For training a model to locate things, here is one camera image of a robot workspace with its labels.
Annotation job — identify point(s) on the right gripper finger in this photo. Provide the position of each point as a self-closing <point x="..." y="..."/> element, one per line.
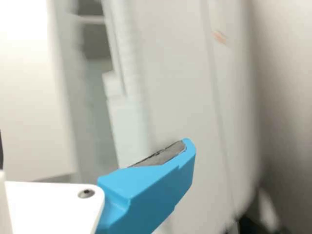
<point x="146" y="195"/>

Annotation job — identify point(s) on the incubator door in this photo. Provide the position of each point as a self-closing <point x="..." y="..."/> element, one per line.
<point x="182" y="85"/>

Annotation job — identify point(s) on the white incubator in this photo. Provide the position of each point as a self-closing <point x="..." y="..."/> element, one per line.
<point x="36" y="97"/>

